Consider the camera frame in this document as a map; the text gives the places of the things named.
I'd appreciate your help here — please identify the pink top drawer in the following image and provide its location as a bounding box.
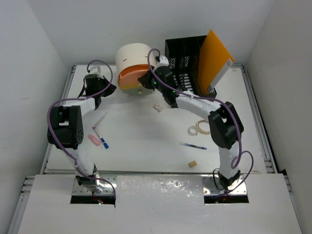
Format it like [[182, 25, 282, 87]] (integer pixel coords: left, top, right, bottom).
[[117, 64, 149, 89]]

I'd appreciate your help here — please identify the cream round drawer cabinet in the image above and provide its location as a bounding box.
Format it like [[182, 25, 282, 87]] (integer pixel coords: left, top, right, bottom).
[[115, 43, 153, 96]]

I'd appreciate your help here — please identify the black mesh file organizer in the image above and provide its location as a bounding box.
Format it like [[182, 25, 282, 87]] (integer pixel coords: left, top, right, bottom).
[[165, 36, 217, 98]]

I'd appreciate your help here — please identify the orange notebook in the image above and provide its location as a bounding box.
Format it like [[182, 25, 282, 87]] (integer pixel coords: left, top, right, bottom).
[[197, 30, 234, 96]]

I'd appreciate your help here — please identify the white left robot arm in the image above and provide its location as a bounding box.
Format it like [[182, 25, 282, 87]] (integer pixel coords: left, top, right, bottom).
[[47, 72, 116, 194]]

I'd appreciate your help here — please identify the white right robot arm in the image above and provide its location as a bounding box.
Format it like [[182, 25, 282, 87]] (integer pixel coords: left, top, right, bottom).
[[138, 66, 244, 190]]

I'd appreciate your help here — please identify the clear red pen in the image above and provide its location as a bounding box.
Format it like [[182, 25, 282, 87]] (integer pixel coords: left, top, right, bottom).
[[92, 111, 108, 129]]

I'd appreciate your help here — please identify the white blue marker pen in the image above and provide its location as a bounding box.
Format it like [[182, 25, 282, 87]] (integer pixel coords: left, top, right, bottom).
[[93, 127, 109, 149]]

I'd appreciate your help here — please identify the pink eraser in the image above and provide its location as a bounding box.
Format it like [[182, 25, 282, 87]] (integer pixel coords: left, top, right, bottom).
[[87, 134, 101, 146]]

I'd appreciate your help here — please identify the clear tape roll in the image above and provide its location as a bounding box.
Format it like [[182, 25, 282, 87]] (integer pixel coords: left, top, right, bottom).
[[188, 126, 199, 136]]

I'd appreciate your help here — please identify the beige masking tape roll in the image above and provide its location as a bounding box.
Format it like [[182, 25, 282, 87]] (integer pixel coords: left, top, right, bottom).
[[196, 120, 211, 135]]

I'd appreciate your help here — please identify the blue gel pen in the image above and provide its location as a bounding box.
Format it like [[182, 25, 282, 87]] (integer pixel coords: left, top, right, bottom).
[[179, 142, 207, 150]]

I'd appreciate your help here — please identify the tan eraser block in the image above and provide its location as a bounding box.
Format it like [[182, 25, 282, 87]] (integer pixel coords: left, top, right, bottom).
[[189, 161, 197, 168]]

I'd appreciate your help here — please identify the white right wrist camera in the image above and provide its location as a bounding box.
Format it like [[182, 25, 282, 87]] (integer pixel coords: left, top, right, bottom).
[[154, 56, 169, 70]]

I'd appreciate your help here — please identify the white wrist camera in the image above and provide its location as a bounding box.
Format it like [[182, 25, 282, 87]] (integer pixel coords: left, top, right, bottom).
[[154, 56, 169, 70], [89, 65, 102, 78]]

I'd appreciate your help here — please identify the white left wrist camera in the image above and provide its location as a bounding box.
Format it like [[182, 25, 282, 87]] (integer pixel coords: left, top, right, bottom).
[[89, 65, 102, 78]]

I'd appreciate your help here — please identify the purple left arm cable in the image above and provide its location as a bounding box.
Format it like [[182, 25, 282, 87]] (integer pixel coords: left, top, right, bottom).
[[46, 59, 117, 198]]

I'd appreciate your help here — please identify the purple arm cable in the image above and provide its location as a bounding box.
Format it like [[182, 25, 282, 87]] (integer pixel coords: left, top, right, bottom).
[[147, 48, 254, 197], [46, 59, 117, 198]]

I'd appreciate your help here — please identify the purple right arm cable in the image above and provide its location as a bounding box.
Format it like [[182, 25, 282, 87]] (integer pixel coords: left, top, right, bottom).
[[147, 48, 254, 197]]

